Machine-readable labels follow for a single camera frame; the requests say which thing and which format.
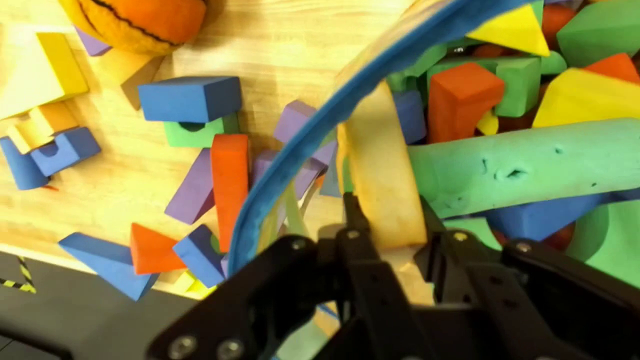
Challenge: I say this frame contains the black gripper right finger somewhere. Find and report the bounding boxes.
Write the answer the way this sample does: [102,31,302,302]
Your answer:
[413,197,640,360]

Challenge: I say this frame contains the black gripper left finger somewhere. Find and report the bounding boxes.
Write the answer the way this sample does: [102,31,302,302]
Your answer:
[146,190,428,360]

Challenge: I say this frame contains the red rectangular foam block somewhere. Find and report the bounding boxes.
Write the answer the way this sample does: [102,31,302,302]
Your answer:
[211,132,253,254]

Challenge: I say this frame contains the long green foam cylinder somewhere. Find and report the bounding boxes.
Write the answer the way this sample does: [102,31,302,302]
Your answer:
[406,118,640,219]

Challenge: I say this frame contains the green curved foam block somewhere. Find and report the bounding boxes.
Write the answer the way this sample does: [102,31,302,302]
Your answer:
[566,197,640,288]

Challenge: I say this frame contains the small yellow foam block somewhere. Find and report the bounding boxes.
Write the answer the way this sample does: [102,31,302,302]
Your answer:
[167,267,219,302]

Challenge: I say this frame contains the small blue foam block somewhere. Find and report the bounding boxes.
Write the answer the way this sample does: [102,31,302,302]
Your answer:
[172,224,228,288]

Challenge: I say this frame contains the narrow purple foam block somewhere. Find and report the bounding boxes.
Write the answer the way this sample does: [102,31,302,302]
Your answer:
[165,145,216,226]

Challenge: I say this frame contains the large purple foam block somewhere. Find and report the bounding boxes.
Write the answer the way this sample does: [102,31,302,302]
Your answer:
[253,148,328,201]

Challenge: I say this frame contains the green foam arch block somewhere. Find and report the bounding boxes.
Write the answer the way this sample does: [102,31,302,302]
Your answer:
[165,115,240,150]

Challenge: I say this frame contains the big yellow foam block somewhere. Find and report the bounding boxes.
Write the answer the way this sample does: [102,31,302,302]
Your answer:
[532,66,640,130]

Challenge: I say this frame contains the green notched foam block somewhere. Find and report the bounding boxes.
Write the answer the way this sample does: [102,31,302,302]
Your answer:
[426,56,543,119]

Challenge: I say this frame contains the red notched foam block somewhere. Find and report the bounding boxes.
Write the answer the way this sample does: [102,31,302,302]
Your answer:
[426,60,507,143]

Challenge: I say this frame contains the tan foam block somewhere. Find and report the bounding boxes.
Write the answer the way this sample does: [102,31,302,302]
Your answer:
[119,56,167,112]

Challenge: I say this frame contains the big green foam block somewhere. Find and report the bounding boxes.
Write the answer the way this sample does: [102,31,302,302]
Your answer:
[556,0,640,67]

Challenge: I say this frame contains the small purple foam block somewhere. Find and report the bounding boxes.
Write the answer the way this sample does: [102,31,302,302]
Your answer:
[74,25,112,58]

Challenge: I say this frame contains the blue foam triangle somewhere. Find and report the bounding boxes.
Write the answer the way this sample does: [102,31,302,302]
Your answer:
[488,192,616,243]

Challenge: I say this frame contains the red foam triangle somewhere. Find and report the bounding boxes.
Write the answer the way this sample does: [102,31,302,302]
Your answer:
[128,222,189,276]

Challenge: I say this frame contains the blue foam wedge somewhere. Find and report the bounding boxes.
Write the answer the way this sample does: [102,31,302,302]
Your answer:
[59,229,158,304]

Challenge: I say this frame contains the clear jar of blocks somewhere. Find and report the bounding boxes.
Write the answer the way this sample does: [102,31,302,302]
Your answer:
[228,0,640,360]

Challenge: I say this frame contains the yellow black caution tape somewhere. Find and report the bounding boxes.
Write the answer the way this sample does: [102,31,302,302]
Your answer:
[0,255,39,296]

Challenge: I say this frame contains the yellow foam triangle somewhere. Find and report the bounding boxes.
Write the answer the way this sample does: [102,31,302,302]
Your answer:
[467,1,552,58]

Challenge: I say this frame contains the orange plush basketball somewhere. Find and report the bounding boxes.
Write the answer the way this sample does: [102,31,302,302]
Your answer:
[59,0,208,56]

